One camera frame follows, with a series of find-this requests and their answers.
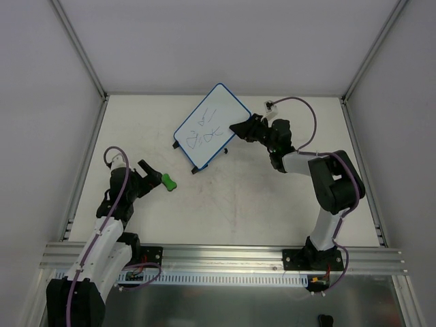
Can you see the left circuit board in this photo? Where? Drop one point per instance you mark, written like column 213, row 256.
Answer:
column 134, row 276

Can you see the small black object bottom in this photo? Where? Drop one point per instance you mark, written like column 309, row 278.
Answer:
column 325, row 320

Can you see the green bone-shaped eraser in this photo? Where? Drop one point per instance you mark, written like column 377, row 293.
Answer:
column 169, row 184

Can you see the circuit board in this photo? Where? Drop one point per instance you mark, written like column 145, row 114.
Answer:
column 134, row 276
column 319, row 280

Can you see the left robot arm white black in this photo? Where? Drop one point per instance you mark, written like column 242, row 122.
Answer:
column 79, row 298

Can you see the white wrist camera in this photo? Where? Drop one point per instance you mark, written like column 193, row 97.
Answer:
column 117, row 162
column 271, row 110

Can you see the white slotted cable duct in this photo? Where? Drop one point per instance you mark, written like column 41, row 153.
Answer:
column 281, row 279

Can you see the aluminium front rail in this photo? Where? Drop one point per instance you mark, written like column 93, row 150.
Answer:
column 238, row 259

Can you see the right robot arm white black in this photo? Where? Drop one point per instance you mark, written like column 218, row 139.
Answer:
column 337, row 186

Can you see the right aluminium frame post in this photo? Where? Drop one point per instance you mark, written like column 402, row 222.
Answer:
column 380, row 38

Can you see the left aluminium frame post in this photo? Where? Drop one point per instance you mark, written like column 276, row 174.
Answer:
column 78, row 47

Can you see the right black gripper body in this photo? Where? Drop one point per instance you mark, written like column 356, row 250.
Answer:
column 255, row 127

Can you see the aluminium frame post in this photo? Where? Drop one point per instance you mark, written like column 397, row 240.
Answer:
column 78, row 47
column 380, row 38

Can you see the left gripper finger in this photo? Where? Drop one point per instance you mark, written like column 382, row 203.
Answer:
column 154, row 179
column 145, row 167

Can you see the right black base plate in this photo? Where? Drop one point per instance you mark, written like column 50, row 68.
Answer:
column 298, row 259

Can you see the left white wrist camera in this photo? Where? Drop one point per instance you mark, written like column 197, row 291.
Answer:
column 117, row 162

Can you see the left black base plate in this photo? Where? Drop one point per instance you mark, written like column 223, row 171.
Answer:
column 147, row 254

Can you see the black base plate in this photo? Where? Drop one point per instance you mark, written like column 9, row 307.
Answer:
column 147, row 254
column 298, row 259

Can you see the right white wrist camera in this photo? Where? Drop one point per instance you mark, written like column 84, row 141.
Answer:
column 271, row 110

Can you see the right circuit board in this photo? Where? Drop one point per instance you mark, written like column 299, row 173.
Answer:
column 319, row 280

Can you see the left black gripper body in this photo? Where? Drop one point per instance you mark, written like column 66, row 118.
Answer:
column 143, row 178

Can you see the blue-framed whiteboard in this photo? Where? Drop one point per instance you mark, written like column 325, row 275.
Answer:
column 205, row 132

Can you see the black whiteboard foot left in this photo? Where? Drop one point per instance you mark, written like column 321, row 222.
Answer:
column 175, row 144

